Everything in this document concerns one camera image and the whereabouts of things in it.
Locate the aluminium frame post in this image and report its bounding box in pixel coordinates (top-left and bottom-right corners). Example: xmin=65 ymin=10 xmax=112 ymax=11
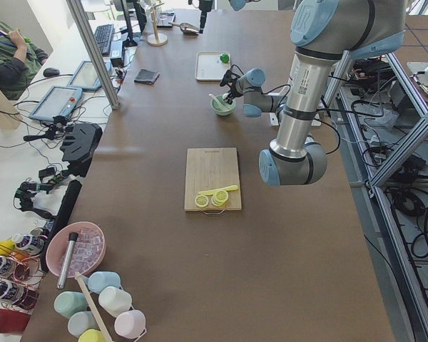
xmin=66 ymin=0 xmax=120 ymax=110

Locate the white camera pole base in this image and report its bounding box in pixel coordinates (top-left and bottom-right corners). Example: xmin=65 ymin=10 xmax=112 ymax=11
xmin=269 ymin=113 xmax=322 ymax=127

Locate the mint green bowl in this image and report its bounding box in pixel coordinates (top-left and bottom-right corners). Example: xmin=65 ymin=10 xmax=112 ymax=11
xmin=209 ymin=94 xmax=236 ymax=116

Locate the teach pendant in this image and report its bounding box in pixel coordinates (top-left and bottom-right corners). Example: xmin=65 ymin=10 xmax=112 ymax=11
xmin=29 ymin=86 xmax=83 ymax=122
xmin=67 ymin=61 xmax=101 ymax=92

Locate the white pastel cup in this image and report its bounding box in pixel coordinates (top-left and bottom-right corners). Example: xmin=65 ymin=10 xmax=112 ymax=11
xmin=98 ymin=286 xmax=133 ymax=317

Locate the teach pendant far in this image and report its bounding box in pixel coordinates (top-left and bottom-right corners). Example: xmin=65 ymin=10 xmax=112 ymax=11
xmin=67 ymin=61 xmax=101 ymax=92

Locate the pink pastel cup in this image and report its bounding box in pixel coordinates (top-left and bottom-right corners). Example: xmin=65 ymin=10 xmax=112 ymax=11
xmin=114 ymin=310 xmax=147 ymax=339

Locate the lemon slice stack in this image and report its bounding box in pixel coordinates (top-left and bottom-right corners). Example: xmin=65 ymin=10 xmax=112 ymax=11
xmin=211 ymin=191 xmax=229 ymax=207

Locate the white ceramic spoon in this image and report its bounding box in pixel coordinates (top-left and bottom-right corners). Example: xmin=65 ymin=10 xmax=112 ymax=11
xmin=208 ymin=93 xmax=226 ymax=108

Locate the wooden cup rack stick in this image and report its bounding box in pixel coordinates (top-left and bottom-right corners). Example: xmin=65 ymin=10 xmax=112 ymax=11
xmin=75 ymin=272 xmax=113 ymax=342

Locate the yellow plastic knife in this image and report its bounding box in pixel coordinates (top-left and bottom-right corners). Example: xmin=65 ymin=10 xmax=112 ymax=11
xmin=198 ymin=185 xmax=238 ymax=196

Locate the grey folded cloth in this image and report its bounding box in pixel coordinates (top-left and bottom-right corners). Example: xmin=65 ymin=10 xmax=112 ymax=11
xmin=133 ymin=68 xmax=160 ymax=85

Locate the black keyboard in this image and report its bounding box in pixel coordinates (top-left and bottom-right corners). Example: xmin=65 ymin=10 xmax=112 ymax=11
xmin=93 ymin=24 xmax=114 ymax=56

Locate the teach pendant near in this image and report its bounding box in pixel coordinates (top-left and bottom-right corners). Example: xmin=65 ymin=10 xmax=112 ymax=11
xmin=29 ymin=86 xmax=83 ymax=122

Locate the wooden cutting board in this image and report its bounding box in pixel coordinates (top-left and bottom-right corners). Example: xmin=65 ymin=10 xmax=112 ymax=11
xmin=184 ymin=147 xmax=242 ymax=212

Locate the lemon slice near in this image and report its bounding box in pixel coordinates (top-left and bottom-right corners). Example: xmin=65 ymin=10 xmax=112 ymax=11
xmin=194 ymin=195 xmax=210 ymax=208

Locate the green lime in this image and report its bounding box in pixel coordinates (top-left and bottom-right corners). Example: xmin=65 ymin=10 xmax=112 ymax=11
xmin=219 ymin=53 xmax=230 ymax=64

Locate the wooden mug tree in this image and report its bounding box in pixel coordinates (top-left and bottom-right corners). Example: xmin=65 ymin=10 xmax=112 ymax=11
xmin=141 ymin=0 xmax=169 ymax=46

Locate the black monitor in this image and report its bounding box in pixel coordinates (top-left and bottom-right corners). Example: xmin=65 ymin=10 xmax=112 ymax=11
xmin=121 ymin=0 xmax=148 ymax=48

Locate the metal scoop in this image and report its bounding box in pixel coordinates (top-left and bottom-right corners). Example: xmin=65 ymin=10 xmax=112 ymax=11
xmin=169 ymin=21 xmax=199 ymax=36

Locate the green pastel cup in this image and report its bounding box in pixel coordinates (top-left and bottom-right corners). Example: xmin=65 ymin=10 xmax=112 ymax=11
xmin=53 ymin=291 xmax=88 ymax=319

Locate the light blue pastel cup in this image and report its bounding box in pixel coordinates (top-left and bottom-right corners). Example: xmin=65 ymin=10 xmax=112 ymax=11
xmin=67 ymin=311 xmax=98 ymax=338

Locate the yellow pastel cup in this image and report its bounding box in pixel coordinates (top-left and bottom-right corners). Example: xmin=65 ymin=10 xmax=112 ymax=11
xmin=78 ymin=329 xmax=106 ymax=342

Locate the pink bowl with ice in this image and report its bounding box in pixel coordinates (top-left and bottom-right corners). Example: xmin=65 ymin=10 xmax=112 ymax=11
xmin=46 ymin=222 xmax=106 ymax=278

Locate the white rabbit tray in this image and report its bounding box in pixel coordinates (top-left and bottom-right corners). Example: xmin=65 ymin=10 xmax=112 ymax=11
xmin=195 ymin=51 xmax=231 ymax=81

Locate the computer mouse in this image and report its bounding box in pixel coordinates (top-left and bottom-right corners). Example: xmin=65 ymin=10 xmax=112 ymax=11
xmin=43 ymin=68 xmax=60 ymax=78

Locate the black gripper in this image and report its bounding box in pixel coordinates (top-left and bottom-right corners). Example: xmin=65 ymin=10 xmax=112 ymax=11
xmin=219 ymin=70 xmax=243 ymax=105

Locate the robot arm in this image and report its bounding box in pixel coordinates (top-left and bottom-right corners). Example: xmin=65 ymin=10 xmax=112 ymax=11
xmin=220 ymin=0 xmax=407 ymax=186
xmin=187 ymin=0 xmax=255 ymax=34

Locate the metal tube in bowl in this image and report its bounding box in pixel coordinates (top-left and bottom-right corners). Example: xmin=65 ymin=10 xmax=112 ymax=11
xmin=56 ymin=232 xmax=78 ymax=290

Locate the seated person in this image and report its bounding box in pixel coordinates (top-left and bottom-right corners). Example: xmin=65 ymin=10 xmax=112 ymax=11
xmin=0 ymin=21 xmax=49 ymax=100

